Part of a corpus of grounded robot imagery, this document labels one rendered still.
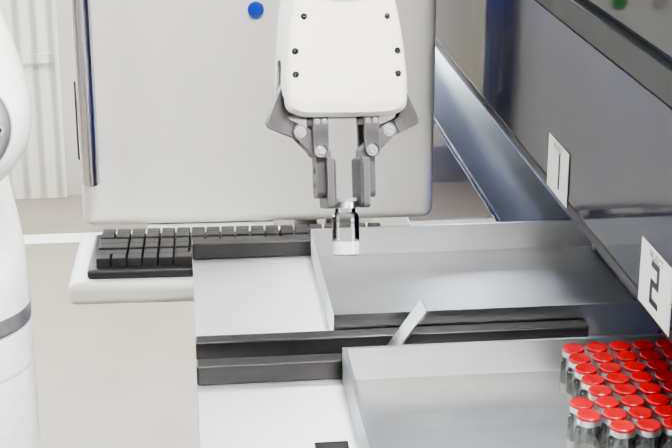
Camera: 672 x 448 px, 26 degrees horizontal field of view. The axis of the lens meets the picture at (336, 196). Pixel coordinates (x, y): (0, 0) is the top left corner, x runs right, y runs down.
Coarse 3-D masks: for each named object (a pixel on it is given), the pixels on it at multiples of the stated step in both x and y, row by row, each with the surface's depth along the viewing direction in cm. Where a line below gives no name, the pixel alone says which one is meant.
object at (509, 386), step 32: (352, 352) 139; (384, 352) 140; (416, 352) 140; (448, 352) 141; (480, 352) 141; (512, 352) 141; (544, 352) 142; (608, 352) 142; (352, 384) 132; (384, 384) 139; (416, 384) 139; (448, 384) 139; (480, 384) 139; (512, 384) 139; (544, 384) 139; (352, 416) 133; (384, 416) 133; (416, 416) 133; (448, 416) 133; (480, 416) 133; (512, 416) 133; (544, 416) 133
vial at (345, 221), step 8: (336, 208) 116; (344, 208) 115; (352, 208) 115; (336, 216) 115; (344, 216) 115; (352, 216) 115; (336, 224) 115; (344, 224) 115; (352, 224) 115; (336, 232) 115; (344, 232) 115; (352, 232) 115; (336, 240) 115; (344, 240) 115; (352, 240) 115; (336, 248) 115; (344, 248) 115; (352, 248) 115
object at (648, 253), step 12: (648, 252) 128; (648, 264) 128; (660, 264) 125; (648, 276) 128; (660, 276) 125; (648, 288) 128; (660, 288) 125; (648, 300) 128; (660, 300) 125; (660, 312) 125; (660, 324) 125
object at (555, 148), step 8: (552, 136) 160; (552, 144) 160; (560, 144) 157; (552, 152) 161; (560, 152) 157; (552, 160) 161; (560, 160) 157; (568, 160) 154; (552, 168) 161; (560, 168) 157; (568, 168) 154; (552, 176) 161; (560, 176) 157; (552, 184) 161; (560, 184) 158; (560, 192) 158; (560, 200) 158
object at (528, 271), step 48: (384, 240) 173; (432, 240) 173; (480, 240) 174; (528, 240) 175; (576, 240) 175; (336, 288) 163; (384, 288) 163; (432, 288) 163; (480, 288) 163; (528, 288) 163; (576, 288) 163; (624, 288) 163
